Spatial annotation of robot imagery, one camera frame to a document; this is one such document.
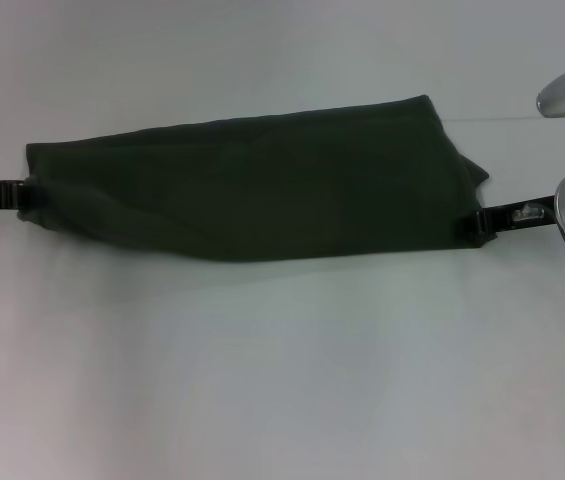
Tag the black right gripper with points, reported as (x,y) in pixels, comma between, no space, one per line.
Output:
(522,217)

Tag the right gripper silver connector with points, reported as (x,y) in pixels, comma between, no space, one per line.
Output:
(527,214)

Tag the dark green shirt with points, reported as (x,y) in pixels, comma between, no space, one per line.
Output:
(262,190)

